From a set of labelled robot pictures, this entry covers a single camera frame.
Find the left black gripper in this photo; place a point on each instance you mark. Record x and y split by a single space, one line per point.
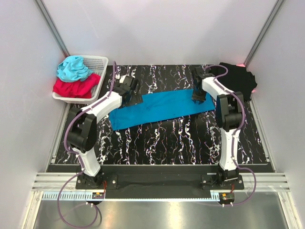
137 98

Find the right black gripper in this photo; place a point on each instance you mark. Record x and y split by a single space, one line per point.
200 99

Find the blue t-shirt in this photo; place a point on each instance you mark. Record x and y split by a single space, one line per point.
159 107

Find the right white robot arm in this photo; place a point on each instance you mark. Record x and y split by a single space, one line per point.
230 118

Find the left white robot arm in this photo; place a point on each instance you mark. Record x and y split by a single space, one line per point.
81 134

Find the black folded t-shirt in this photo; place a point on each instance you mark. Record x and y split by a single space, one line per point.
238 79

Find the white plastic basket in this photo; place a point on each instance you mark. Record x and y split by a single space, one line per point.
98 65

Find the red t-shirt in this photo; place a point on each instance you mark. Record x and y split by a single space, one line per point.
77 89

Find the pink folded cloth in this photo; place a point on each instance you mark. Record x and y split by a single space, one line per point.
242 65

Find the light turquoise t-shirt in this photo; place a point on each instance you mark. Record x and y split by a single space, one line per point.
73 69

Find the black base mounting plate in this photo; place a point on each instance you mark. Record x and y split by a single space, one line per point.
161 182

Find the left aluminium corner post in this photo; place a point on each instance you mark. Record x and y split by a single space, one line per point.
52 27

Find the aluminium corner post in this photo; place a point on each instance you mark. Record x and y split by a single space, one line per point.
52 27
264 30

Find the right aluminium corner post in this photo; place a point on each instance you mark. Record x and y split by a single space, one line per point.
264 30

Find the aluminium frame rail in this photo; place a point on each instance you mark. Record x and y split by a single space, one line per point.
264 181

